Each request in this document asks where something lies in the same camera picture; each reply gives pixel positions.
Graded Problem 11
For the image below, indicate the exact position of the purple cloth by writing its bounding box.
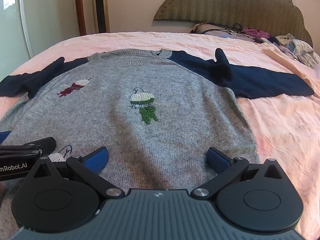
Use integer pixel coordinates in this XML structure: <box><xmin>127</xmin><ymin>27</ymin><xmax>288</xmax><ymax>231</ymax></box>
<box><xmin>242</xmin><ymin>27</ymin><xmax>270</xmax><ymax>39</ymax></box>

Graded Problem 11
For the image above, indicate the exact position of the olive upholstered headboard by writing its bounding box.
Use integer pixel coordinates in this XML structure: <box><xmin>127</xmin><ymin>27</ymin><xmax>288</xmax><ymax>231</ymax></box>
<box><xmin>153</xmin><ymin>0</ymin><xmax>313</xmax><ymax>48</ymax></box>

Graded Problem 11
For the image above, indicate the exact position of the white sliding wardrobe door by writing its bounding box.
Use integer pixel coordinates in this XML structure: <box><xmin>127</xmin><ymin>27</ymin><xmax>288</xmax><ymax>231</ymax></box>
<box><xmin>0</xmin><ymin>0</ymin><xmax>80</xmax><ymax>63</ymax></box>

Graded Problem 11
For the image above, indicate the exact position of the grey sweater with navy sleeves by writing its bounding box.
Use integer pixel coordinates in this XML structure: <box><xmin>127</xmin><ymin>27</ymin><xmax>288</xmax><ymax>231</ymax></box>
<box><xmin>0</xmin><ymin>48</ymin><xmax>315</xmax><ymax>233</ymax></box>

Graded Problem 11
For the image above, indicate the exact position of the pink bed sheet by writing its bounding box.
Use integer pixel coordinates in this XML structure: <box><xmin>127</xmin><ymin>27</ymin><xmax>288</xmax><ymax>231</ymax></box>
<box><xmin>0</xmin><ymin>31</ymin><xmax>320</xmax><ymax>240</ymax></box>

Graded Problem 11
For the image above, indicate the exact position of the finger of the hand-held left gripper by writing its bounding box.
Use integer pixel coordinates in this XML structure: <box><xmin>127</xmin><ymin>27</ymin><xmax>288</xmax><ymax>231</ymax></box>
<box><xmin>0</xmin><ymin>131</ymin><xmax>12</xmax><ymax>144</ymax></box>
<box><xmin>0</xmin><ymin>137</ymin><xmax>57</xmax><ymax>158</ymax></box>

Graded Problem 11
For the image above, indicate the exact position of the brown wooden door frame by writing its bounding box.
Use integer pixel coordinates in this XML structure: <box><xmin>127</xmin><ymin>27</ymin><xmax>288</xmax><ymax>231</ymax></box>
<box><xmin>74</xmin><ymin>0</ymin><xmax>87</xmax><ymax>36</ymax></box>

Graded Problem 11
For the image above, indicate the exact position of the gold tower air conditioner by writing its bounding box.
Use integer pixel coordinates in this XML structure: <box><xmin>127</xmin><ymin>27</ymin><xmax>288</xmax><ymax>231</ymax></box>
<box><xmin>90</xmin><ymin>0</ymin><xmax>110</xmax><ymax>34</ymax></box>

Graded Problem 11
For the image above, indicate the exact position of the pile of light clothes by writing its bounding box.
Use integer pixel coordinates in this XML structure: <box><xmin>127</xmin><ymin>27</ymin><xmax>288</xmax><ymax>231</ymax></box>
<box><xmin>275</xmin><ymin>33</ymin><xmax>320</xmax><ymax>68</ymax></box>

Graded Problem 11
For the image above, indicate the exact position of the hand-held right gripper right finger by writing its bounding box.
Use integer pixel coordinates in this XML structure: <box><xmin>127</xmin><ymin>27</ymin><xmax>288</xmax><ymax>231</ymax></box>
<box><xmin>191</xmin><ymin>147</ymin><xmax>288</xmax><ymax>200</ymax></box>

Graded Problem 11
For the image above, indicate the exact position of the black cable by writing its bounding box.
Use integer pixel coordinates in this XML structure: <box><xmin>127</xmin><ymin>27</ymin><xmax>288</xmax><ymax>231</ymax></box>
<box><xmin>200</xmin><ymin>23</ymin><xmax>253</xmax><ymax>39</ymax></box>

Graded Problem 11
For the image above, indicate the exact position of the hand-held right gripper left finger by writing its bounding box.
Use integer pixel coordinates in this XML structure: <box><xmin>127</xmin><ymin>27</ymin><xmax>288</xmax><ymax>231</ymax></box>
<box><xmin>31</xmin><ymin>147</ymin><xmax>125</xmax><ymax>200</ymax></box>

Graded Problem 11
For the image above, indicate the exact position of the blue patterned mattress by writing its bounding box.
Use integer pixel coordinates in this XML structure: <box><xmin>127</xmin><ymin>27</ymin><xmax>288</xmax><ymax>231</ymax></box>
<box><xmin>190</xmin><ymin>22</ymin><xmax>253</xmax><ymax>40</ymax></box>

